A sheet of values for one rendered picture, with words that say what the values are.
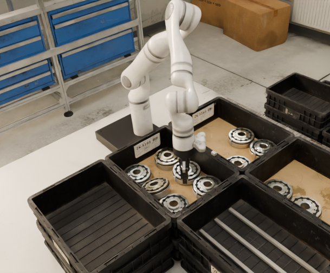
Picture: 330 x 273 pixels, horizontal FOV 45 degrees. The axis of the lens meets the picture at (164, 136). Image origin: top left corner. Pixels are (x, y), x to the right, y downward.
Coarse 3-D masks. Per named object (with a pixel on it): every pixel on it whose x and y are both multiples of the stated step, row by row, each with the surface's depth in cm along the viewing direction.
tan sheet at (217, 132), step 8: (216, 120) 174; (200, 128) 170; (208, 128) 170; (216, 128) 170; (224, 128) 169; (232, 128) 169; (208, 136) 166; (216, 136) 165; (224, 136) 165; (208, 144) 162; (216, 144) 161; (224, 144) 161; (224, 152) 157; (232, 152) 156; (240, 152) 156; (248, 152) 156
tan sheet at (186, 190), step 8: (144, 160) 156; (152, 160) 156; (152, 168) 152; (152, 176) 149; (160, 176) 148; (168, 176) 148; (176, 184) 144; (192, 184) 144; (176, 192) 141; (184, 192) 141; (192, 192) 140; (192, 200) 137
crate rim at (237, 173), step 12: (156, 132) 154; (132, 144) 149; (108, 156) 144; (120, 168) 138; (228, 168) 135; (132, 180) 133; (228, 180) 130; (144, 192) 128; (156, 204) 124; (192, 204) 123
